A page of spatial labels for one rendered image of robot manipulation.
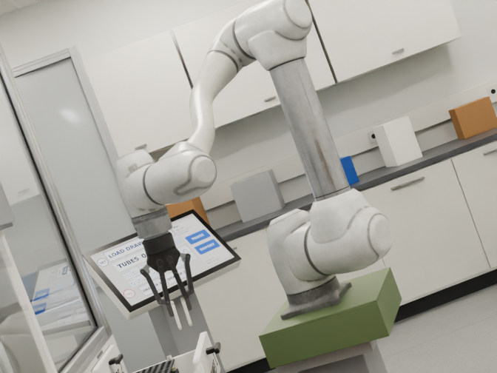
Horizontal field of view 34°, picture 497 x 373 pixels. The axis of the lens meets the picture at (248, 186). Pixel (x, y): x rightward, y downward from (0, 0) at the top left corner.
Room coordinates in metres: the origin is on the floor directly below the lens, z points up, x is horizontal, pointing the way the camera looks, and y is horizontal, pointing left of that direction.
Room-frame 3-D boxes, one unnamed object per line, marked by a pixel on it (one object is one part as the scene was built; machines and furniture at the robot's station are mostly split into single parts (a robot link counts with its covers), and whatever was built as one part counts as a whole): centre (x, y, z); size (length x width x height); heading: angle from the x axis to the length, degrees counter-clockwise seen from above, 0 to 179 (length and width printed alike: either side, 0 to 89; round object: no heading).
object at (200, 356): (2.02, 0.25, 0.87); 0.29 x 0.02 x 0.11; 179
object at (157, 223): (1.98, 0.25, 1.25); 0.09 x 0.09 x 0.06
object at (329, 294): (2.34, -0.08, 0.89); 0.22 x 0.18 x 0.06; 158
